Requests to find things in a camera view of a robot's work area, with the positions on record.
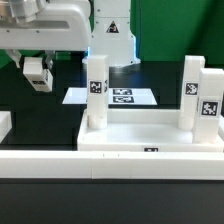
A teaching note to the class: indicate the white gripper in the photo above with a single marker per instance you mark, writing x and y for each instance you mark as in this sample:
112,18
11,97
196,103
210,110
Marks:
63,25

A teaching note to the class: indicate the white desk tabletop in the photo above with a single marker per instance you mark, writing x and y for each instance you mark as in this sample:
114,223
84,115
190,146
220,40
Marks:
142,130

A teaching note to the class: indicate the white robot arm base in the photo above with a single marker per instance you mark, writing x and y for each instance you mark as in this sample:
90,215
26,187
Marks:
112,34

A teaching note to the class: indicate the fiducial marker sheet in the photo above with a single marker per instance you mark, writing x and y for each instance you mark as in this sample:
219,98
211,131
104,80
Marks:
117,96

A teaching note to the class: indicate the white left fence block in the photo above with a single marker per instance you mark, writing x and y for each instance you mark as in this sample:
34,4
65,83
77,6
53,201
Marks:
5,124

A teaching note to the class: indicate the white front fence bar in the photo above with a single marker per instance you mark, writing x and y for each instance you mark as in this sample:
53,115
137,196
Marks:
111,165

